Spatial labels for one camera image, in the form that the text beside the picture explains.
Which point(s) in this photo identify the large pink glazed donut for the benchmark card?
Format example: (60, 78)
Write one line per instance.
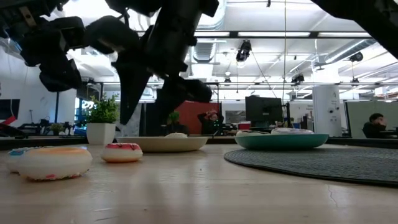
(252, 133)

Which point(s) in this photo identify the tiny green plant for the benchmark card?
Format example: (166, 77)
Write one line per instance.
(57, 128)

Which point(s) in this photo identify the person at desk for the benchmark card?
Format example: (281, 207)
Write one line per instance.
(373, 127)

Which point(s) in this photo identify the orange glazed donut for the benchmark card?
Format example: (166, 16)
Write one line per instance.
(56, 163)

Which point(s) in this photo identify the grey office partition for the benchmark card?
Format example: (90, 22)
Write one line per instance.
(354, 119)

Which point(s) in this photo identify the black room panel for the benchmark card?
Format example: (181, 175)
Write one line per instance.
(149, 124)

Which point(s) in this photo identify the round silver ceiling duct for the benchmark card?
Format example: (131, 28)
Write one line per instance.
(217, 20)

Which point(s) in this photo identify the black background machine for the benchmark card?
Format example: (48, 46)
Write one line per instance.
(34, 128)

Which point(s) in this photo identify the small red drizzled donut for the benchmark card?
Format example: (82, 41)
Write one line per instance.
(122, 154)

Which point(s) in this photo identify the large purple glazed donut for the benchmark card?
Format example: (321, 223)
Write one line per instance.
(292, 131)

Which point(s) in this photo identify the pale yellow glazed donut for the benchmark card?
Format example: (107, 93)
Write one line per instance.
(176, 136)

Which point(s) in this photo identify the teal shallow plate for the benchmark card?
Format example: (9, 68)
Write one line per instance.
(281, 142)

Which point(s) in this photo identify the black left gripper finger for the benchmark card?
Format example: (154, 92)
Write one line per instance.
(113, 35)
(60, 76)

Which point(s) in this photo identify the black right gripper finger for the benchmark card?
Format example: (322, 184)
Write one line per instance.
(174, 96)
(132, 87)

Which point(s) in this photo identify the black overhead frame bar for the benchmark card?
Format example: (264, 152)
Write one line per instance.
(248, 35)

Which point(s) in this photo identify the blue glazed donut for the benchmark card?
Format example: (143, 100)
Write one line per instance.
(14, 160)

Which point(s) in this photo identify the round grey woven placemat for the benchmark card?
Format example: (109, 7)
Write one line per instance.
(311, 165)

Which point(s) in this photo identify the white round column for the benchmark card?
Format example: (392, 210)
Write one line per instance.
(327, 109)

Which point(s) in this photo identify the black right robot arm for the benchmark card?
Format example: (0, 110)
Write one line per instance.
(373, 18)

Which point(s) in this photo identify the patterned grey curtain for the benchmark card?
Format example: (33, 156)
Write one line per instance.
(135, 124)

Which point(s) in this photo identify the green plant in white pot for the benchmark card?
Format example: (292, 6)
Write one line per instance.
(101, 132)

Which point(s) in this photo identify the black wall screen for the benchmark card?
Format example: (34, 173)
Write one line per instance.
(9, 109)

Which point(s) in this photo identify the cream shallow plate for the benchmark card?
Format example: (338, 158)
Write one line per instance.
(161, 144)

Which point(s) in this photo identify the red storage box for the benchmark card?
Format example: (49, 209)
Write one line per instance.
(244, 126)

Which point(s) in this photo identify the small plant in dark pot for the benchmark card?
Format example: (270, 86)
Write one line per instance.
(174, 123)

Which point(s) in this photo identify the black ceiling spotlight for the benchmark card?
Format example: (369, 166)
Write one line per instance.
(356, 57)
(244, 51)
(298, 79)

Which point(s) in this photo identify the black computer monitor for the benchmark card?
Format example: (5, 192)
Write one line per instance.
(263, 110)

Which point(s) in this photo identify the red object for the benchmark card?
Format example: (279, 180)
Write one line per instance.
(5, 120)

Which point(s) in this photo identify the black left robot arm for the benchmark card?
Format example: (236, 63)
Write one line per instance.
(15, 18)

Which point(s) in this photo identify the orange office partition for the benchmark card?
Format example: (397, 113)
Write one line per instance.
(191, 116)

